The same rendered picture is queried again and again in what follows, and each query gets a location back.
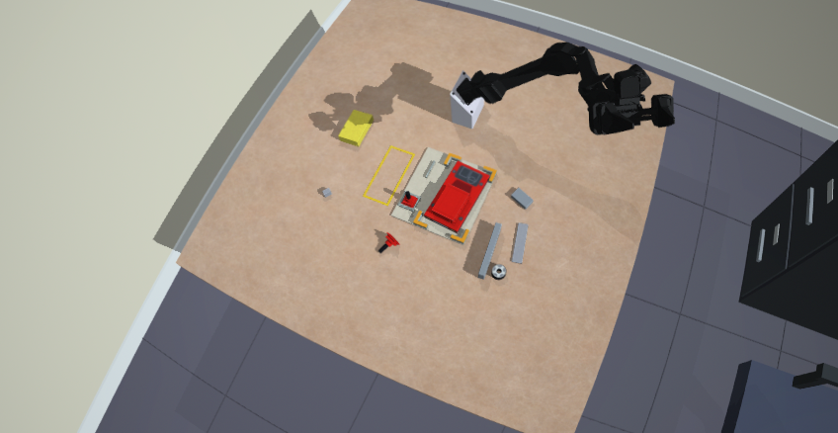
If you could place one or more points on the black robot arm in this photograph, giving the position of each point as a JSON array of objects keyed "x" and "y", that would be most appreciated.
[{"x": 558, "y": 60}]

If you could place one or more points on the yellow rectangular block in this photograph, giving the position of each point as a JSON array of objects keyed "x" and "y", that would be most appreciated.
[{"x": 355, "y": 130}]

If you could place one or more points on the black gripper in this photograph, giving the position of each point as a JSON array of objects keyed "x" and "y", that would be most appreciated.
[{"x": 609, "y": 116}]

